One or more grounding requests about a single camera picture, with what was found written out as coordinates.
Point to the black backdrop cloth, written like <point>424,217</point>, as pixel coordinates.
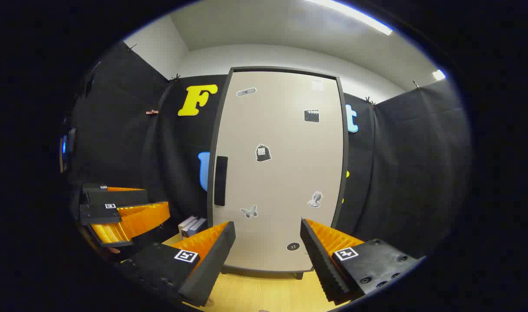
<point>398,164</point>

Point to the beige spine book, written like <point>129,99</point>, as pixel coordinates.
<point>185,222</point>

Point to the beige cabinet door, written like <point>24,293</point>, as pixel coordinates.
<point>285,173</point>

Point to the dark grey cabinet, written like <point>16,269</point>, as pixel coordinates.
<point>346,164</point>

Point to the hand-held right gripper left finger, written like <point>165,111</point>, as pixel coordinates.
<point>212,268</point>

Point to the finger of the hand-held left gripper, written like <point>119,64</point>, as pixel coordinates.
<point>116,198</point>
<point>97,213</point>

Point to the small ceiling light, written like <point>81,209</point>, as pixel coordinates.
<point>438,75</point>

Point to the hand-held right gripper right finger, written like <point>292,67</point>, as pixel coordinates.
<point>322,264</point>

